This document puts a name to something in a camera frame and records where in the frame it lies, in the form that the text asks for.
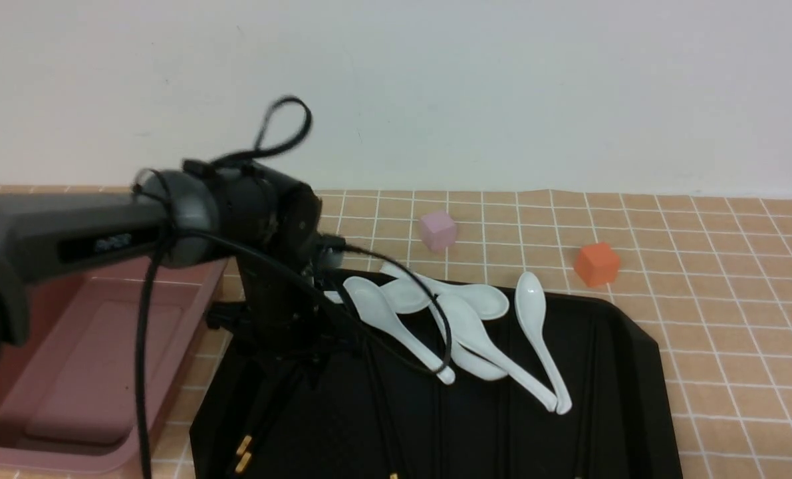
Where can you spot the black plastic tray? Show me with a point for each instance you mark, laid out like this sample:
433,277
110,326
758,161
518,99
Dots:
620,425

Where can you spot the black chopstick gold tip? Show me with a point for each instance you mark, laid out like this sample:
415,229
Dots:
240,465
272,395
388,436

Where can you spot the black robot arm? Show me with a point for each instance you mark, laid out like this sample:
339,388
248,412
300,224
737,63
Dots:
203,212

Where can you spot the white ceramic spoon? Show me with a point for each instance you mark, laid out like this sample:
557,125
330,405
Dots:
470,333
375,310
531,313
403,294
488,301

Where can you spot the checkered tan tablecloth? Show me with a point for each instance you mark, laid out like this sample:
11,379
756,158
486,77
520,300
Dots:
709,278

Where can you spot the pink plastic bin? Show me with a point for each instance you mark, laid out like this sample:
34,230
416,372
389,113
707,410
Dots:
67,396

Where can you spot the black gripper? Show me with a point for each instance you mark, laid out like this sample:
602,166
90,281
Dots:
283,331

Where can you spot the pink cube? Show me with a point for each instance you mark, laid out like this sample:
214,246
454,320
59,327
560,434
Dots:
438,231

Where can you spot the orange cube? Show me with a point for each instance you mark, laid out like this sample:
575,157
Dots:
597,264

